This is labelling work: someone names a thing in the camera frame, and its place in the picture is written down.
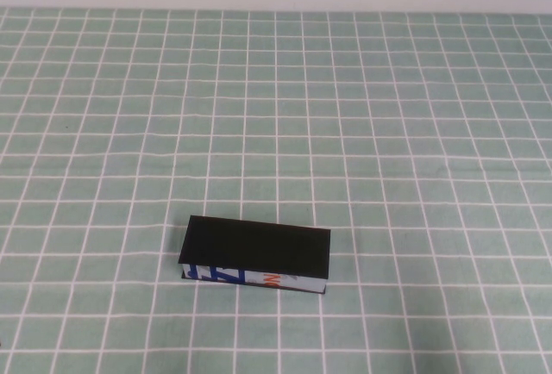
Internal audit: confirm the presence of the black printed glasses case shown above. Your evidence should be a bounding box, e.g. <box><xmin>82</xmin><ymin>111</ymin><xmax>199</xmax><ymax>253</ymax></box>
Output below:
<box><xmin>177</xmin><ymin>214</ymin><xmax>332</xmax><ymax>296</ymax></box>

